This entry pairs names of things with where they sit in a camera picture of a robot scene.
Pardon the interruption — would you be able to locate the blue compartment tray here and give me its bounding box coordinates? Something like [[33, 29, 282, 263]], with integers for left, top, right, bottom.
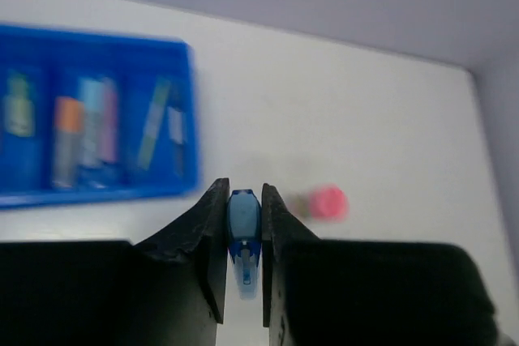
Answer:
[[1, 25, 199, 208]]

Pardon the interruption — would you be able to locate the blue correction tape case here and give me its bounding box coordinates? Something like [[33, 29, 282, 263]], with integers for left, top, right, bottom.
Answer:
[[226, 189, 262, 300]]

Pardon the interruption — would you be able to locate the orange-capped highlighter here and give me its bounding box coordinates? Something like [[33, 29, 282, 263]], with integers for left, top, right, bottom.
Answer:
[[52, 96, 84, 188]]

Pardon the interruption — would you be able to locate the purple highlighter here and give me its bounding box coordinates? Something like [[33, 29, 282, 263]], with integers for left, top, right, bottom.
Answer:
[[99, 78, 118, 164]]

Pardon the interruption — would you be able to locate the pink-lidded jar of clips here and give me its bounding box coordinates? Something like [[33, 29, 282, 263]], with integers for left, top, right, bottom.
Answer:
[[289, 185, 350, 222]]

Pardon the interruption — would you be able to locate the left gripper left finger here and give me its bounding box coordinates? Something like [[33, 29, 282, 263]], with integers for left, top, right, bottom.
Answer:
[[1, 178, 229, 345]]

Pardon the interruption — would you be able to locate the green correction tape case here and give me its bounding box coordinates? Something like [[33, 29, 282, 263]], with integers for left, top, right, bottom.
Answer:
[[4, 73, 35, 138]]

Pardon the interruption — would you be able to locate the blue-capped highlighter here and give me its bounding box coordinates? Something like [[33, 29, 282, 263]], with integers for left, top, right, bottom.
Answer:
[[80, 78, 103, 169]]

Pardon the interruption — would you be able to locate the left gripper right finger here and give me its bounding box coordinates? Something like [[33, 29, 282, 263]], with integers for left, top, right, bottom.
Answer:
[[262, 184, 499, 345]]

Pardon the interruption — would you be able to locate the black and white pen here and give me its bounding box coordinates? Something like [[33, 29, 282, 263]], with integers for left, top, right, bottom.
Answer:
[[167, 86, 184, 177]]

